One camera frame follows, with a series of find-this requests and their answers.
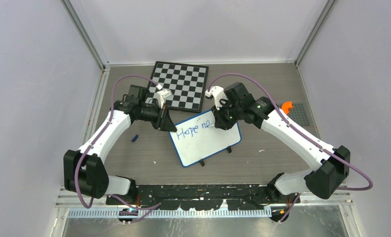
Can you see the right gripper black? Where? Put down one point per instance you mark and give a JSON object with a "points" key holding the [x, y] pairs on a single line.
{"points": [[221, 122]]}

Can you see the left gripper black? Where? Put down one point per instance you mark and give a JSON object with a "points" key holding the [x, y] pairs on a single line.
{"points": [[166, 124]]}

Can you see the whiteboard with blue frame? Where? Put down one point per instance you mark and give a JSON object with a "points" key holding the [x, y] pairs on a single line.
{"points": [[196, 138]]}

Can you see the blue marker cap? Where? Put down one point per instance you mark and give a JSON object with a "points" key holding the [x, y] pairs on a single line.
{"points": [[134, 138]]}

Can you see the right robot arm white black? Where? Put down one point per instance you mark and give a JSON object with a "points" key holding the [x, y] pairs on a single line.
{"points": [[326, 169]]}

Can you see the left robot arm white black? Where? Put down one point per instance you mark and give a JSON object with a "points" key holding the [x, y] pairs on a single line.
{"points": [[84, 170]]}

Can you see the black white checkerboard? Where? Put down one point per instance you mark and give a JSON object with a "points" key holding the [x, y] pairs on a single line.
{"points": [[186, 82]]}

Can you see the orange curved block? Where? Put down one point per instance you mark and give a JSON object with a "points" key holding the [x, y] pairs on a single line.
{"points": [[287, 107]]}

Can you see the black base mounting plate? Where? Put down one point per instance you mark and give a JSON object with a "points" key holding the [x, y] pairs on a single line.
{"points": [[204, 197]]}

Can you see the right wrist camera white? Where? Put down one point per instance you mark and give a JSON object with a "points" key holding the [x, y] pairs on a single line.
{"points": [[218, 95]]}

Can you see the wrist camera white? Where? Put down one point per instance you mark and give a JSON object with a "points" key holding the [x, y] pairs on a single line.
{"points": [[218, 95], [161, 95]]}

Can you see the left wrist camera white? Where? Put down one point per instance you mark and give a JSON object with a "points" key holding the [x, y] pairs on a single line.
{"points": [[161, 95]]}

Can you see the grey studded base plate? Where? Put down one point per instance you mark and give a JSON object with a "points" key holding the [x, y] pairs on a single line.
{"points": [[298, 114]]}

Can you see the slotted cable duct strip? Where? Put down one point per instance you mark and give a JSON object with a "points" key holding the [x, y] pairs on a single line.
{"points": [[117, 212]]}

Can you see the aluminium front frame rail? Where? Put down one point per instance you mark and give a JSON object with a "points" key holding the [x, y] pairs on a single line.
{"points": [[68, 199]]}

